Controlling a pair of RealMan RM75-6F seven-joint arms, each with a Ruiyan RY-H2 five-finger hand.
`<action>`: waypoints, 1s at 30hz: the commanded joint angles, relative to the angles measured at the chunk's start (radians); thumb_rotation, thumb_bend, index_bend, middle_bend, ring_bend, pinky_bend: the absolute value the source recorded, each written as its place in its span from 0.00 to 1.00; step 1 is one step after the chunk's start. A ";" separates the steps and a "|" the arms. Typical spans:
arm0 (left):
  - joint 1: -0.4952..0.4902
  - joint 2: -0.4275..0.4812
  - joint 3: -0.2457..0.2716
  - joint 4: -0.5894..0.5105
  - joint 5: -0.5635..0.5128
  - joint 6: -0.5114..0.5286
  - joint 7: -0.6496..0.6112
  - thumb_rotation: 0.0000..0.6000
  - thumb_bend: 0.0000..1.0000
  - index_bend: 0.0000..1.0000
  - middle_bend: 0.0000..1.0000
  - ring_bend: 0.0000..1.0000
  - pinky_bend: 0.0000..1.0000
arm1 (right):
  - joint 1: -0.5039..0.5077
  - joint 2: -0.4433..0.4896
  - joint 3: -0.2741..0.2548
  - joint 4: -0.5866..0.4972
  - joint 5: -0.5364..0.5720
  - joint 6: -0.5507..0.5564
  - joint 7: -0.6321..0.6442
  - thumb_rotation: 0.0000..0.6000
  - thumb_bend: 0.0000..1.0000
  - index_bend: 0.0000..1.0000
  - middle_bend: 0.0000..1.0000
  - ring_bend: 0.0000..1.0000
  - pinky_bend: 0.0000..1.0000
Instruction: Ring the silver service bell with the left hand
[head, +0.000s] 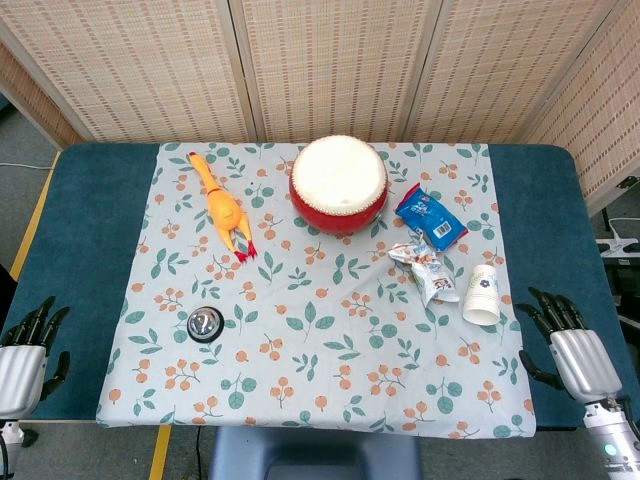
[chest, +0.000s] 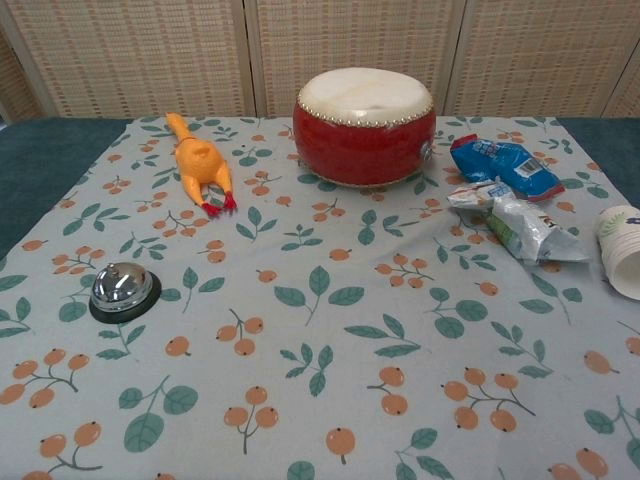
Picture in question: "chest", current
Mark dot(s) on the silver desk call bell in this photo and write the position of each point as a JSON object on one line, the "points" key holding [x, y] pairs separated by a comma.
{"points": [[118, 293]]}

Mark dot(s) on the fruit and leaf print tablecloth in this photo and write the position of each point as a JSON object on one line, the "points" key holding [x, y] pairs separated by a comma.
{"points": [[320, 320]]}

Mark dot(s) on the red Chinese drum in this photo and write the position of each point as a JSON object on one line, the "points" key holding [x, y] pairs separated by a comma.
{"points": [[363, 138]]}

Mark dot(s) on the orange rubber chicken toy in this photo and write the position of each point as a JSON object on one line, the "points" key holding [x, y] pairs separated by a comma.
{"points": [[198, 163]]}

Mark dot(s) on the blue crumpled snack bag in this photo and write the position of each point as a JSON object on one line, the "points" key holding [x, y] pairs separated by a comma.
{"points": [[505, 166]]}

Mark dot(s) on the silver crumpled snack wrapper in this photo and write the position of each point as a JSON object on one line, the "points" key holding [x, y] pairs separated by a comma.
{"points": [[522, 228]]}

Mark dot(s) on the woven folding screen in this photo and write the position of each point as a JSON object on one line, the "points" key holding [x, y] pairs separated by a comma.
{"points": [[150, 55]]}

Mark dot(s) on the white floral paper cup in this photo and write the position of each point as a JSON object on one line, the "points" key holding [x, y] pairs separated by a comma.
{"points": [[623, 250]]}

